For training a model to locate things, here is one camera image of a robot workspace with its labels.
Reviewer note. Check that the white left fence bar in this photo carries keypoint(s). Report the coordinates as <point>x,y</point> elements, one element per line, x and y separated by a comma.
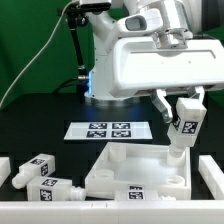
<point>5,169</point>

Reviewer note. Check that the white right fence bar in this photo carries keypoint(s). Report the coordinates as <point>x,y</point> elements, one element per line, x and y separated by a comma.
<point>212,175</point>

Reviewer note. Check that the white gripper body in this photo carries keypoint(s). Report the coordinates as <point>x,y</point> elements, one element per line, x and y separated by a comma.
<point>137,66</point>

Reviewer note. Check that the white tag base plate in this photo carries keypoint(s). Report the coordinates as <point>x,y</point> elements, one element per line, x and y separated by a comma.
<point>108,131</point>

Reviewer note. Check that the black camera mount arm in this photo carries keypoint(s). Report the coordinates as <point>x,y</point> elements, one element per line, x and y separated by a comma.
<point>75,18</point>

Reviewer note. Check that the white front fence bar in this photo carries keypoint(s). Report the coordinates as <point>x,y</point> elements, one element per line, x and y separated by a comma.
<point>113,212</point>

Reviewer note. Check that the white square tabletop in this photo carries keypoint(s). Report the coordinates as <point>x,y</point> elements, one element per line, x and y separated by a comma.
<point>140,167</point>

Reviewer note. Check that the white fence bar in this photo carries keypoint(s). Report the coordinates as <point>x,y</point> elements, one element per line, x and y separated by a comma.
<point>113,212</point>
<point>5,169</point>
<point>212,175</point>

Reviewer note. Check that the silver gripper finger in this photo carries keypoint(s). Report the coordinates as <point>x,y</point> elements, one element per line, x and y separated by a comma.
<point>158,98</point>
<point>195,94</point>

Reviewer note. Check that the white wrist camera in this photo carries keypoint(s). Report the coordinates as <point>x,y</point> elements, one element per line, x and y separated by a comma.
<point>144,22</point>

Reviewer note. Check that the black camera on mount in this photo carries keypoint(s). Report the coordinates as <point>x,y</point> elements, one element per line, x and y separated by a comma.
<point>95,5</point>

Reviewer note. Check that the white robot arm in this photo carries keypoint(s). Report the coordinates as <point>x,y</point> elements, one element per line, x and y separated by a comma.
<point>181,22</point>

